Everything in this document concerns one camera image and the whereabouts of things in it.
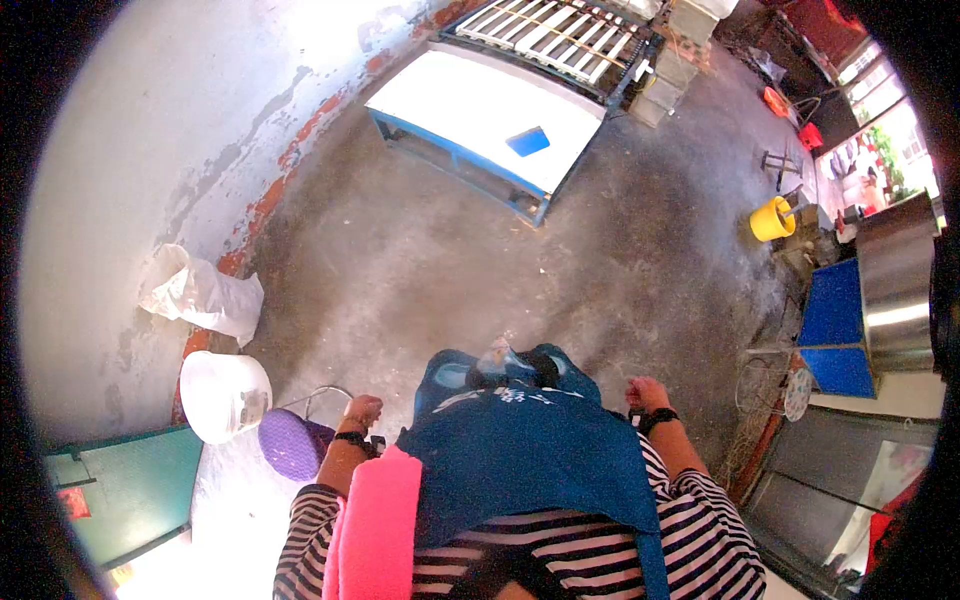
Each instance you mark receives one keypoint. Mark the person's right hand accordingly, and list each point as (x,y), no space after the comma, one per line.
(646,393)

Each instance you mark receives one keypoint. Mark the person's left hand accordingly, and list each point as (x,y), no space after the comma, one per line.
(363,412)

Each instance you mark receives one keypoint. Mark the person's left fingers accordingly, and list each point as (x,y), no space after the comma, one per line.
(373,409)

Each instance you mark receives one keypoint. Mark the person's right fingers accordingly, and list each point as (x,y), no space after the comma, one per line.
(636,388)

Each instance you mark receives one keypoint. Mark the black wrist band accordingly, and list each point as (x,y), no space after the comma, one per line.
(651,418)
(358,442)

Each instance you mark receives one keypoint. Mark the purple stool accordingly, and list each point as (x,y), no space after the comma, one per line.
(289,444)

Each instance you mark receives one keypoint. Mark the person's legs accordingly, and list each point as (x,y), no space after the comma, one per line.
(501,370)

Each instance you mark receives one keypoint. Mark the white bucket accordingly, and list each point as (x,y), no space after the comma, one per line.
(222,396)

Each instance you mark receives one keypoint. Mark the round patterned fan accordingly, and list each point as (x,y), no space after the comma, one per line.
(798,394)

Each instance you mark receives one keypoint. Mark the person's body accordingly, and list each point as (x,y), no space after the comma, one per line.
(517,502)

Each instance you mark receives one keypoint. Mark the white sack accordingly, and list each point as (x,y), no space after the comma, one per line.
(206,295)

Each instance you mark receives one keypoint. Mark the blue machine panel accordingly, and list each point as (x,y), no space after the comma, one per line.
(834,330)

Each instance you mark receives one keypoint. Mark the yellow bucket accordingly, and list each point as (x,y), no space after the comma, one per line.
(771,219)

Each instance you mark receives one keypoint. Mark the glass display counter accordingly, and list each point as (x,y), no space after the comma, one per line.
(832,487)

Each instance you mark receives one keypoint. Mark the green cabinet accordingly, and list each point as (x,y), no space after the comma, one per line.
(124,495)

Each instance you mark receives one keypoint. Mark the blue flat card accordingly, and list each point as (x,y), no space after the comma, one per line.
(527,141)

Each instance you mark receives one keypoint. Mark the steel drum machine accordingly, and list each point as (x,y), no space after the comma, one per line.
(896,289)

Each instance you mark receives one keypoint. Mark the red plastic stool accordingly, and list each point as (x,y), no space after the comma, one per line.
(810,136)

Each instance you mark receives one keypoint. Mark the orange plastic basket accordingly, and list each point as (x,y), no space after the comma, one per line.
(776,101)

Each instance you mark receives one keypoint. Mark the stack of grey concrete blocks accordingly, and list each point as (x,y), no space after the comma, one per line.
(679,52)

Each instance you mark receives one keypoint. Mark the white slatted metal rack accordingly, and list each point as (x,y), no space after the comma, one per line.
(559,37)

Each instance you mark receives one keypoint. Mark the white table with blue frame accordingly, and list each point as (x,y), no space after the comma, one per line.
(480,124)

